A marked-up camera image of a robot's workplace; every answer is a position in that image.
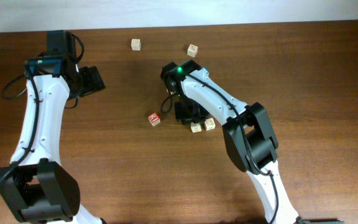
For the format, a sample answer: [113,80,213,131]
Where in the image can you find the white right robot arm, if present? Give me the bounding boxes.
[160,60,302,224]

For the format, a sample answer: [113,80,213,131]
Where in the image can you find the wooden block cluster bottom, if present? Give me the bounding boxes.
[190,123,202,133]

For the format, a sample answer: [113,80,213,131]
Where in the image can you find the blue number five block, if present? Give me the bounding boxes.
[202,67,209,75]

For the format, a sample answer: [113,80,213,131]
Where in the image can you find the red letter block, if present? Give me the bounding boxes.
[148,112,161,126]

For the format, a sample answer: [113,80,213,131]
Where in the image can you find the wooden block with swirl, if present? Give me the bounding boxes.
[204,118,216,131]

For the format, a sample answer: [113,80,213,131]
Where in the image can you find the wooden block far left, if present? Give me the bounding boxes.
[131,39,142,51]

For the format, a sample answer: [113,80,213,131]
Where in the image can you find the wooden block far right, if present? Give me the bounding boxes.
[187,44,198,57]

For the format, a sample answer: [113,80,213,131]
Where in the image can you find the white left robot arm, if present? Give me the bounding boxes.
[0,30,105,223]

